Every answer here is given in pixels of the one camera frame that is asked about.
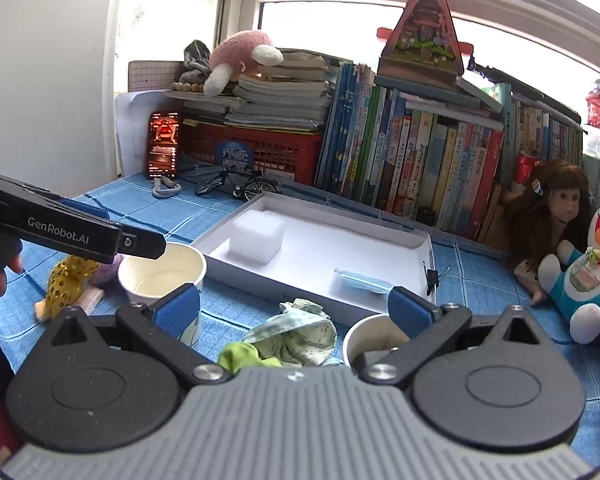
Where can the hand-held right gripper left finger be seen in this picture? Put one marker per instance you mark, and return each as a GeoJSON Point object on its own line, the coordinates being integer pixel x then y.
{"type": "Point", "coordinates": [177, 306]}

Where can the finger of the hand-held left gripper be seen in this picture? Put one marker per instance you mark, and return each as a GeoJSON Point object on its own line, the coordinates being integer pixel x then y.
{"type": "Point", "coordinates": [87, 210]}
{"type": "Point", "coordinates": [145, 246]}

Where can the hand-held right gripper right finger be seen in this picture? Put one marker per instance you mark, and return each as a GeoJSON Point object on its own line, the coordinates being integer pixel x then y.
{"type": "Point", "coordinates": [410, 310]}

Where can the purple plush piece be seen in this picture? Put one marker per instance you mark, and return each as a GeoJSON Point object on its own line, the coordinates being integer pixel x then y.
{"type": "Point", "coordinates": [107, 272]}

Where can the gold sequin bow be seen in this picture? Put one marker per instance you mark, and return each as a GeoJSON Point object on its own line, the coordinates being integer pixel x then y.
{"type": "Point", "coordinates": [67, 280]}

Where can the shallow white cardboard tray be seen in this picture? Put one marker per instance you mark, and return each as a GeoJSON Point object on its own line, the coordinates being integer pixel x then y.
{"type": "Point", "coordinates": [320, 250]}

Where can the green checked cloth pouch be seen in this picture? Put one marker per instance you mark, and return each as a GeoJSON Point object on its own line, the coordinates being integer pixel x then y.
{"type": "Point", "coordinates": [300, 335]}

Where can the white paper cup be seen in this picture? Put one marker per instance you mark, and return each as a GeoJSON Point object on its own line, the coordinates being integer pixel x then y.
{"type": "Point", "coordinates": [155, 275]}
{"type": "Point", "coordinates": [375, 332]}

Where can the black binder clip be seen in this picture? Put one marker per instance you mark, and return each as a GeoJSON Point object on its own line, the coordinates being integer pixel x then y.
{"type": "Point", "coordinates": [431, 280]}

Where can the grey carabiner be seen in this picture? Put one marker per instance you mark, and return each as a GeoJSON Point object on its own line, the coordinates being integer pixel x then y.
{"type": "Point", "coordinates": [166, 192]}

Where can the blue face mask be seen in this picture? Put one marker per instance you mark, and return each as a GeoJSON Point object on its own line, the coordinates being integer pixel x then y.
{"type": "Point", "coordinates": [360, 281]}

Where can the blue checked tablecloth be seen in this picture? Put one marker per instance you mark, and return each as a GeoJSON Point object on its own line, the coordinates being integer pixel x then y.
{"type": "Point", "coordinates": [480, 280]}

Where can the white board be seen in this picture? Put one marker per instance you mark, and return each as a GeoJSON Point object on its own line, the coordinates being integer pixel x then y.
{"type": "Point", "coordinates": [130, 130]}

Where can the smartphone with lit screen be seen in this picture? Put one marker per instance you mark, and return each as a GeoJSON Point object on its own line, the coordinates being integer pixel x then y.
{"type": "Point", "coordinates": [162, 145]}

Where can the white foam block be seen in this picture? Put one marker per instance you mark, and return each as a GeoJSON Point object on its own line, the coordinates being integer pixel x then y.
{"type": "Point", "coordinates": [257, 237]}

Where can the miniature black bicycle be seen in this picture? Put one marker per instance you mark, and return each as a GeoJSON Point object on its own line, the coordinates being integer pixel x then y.
{"type": "Point", "coordinates": [252, 190]}

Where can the grid pattern board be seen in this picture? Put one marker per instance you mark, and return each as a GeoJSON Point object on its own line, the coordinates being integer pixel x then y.
{"type": "Point", "coordinates": [150, 75]}

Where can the row of upright books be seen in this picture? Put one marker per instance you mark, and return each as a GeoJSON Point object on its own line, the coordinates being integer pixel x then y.
{"type": "Point", "coordinates": [420, 160]}

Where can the red plastic basket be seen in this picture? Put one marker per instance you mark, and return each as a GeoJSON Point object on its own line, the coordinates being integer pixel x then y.
{"type": "Point", "coordinates": [280, 152]}

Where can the blue robot cat plush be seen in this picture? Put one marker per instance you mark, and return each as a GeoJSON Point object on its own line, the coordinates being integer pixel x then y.
{"type": "Point", "coordinates": [580, 280]}

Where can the brown-haired doll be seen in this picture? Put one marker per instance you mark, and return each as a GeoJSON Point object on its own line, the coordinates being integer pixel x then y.
{"type": "Point", "coordinates": [550, 205]}

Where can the red can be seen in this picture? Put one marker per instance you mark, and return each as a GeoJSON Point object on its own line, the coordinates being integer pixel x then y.
{"type": "Point", "coordinates": [527, 167]}

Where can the grey plush toy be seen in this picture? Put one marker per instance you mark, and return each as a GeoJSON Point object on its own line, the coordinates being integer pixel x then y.
{"type": "Point", "coordinates": [196, 60]}

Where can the stack of flat books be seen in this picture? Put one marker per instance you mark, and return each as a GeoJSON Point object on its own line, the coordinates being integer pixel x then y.
{"type": "Point", "coordinates": [280, 95]}

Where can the pink plush toy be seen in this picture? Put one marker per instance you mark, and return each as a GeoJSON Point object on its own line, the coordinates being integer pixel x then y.
{"type": "Point", "coordinates": [240, 52]}

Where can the triangular house model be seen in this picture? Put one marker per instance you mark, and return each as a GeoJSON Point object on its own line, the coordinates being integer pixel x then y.
{"type": "Point", "coordinates": [420, 30]}

